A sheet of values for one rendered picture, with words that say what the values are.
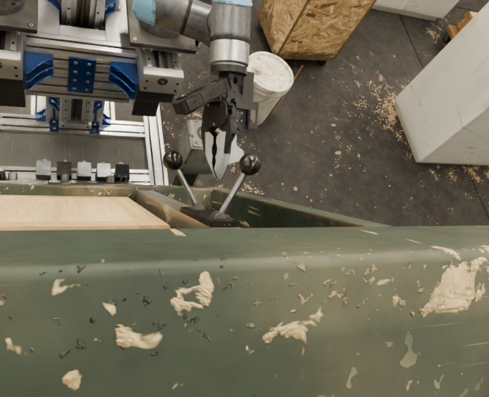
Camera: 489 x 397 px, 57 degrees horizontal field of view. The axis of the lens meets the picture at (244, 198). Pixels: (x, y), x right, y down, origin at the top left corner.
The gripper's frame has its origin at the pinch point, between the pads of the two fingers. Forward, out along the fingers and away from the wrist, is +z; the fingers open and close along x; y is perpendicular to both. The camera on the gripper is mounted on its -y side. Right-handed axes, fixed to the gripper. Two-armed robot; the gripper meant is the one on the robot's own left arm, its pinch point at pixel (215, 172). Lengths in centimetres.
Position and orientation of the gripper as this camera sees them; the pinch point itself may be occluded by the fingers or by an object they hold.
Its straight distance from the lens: 87.4
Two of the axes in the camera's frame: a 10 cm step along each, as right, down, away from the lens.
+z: -0.5, 10.0, 0.8
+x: -6.7, -1.0, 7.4
